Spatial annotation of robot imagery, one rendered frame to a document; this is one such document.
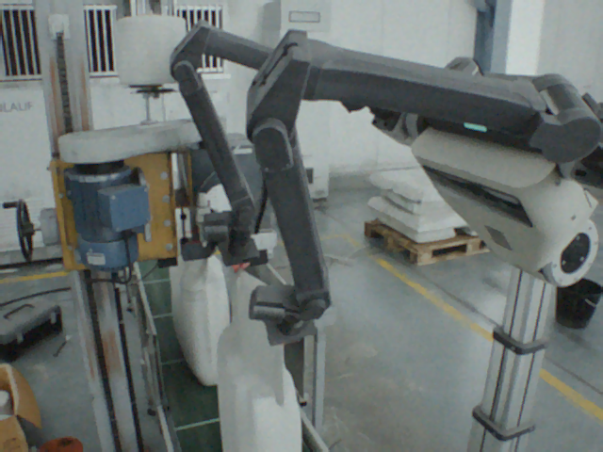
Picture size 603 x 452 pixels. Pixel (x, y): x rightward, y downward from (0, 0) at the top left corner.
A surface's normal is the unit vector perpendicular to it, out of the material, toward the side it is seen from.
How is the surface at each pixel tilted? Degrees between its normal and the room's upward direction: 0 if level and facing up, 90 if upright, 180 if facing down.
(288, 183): 119
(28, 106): 90
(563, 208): 90
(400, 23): 90
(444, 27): 90
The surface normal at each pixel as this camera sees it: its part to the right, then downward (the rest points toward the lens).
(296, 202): 0.11, 0.73
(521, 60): 0.37, 0.30
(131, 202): 0.73, 0.22
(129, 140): 0.87, 0.16
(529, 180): -0.59, -0.65
